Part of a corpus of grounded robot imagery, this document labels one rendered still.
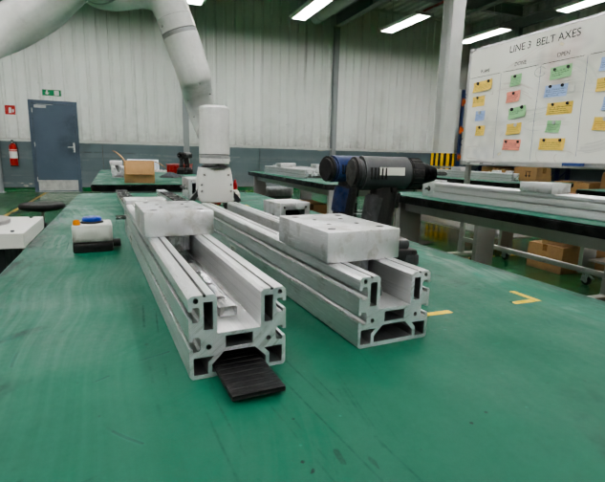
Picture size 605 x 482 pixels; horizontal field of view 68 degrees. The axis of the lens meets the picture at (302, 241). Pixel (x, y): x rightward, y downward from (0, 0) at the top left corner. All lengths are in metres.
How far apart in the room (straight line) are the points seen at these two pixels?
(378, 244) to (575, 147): 3.14
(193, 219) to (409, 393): 0.45
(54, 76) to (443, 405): 12.09
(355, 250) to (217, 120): 0.76
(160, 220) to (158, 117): 11.48
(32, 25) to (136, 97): 10.95
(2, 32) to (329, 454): 1.14
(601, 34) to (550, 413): 3.37
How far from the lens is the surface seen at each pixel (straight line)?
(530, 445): 0.42
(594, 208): 2.03
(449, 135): 9.11
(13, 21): 1.29
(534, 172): 5.24
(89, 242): 1.07
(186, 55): 1.26
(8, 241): 1.17
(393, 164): 0.83
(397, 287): 0.57
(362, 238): 0.58
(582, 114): 3.67
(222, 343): 0.46
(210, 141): 1.25
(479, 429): 0.42
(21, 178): 12.34
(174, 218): 0.74
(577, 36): 3.82
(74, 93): 12.23
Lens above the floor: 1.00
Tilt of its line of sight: 11 degrees down
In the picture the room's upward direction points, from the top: 1 degrees clockwise
